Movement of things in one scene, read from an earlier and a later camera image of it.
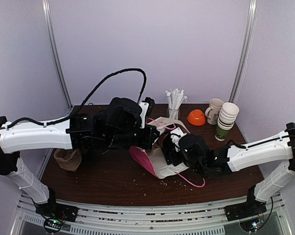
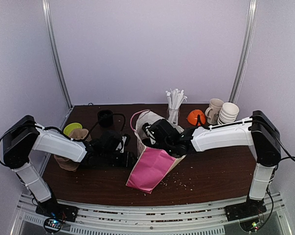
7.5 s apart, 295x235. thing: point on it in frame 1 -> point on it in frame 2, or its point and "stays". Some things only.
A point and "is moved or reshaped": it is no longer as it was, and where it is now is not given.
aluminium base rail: [100, 219] stays
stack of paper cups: [226, 120] stays
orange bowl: [196, 117] stays
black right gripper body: [169, 152] -> [147, 130]
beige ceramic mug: [215, 105] stays
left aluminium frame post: [54, 54] stays
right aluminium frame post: [252, 20] stays
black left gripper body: [122, 139] -> [109, 158]
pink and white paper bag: [153, 160] is moved or reshaped
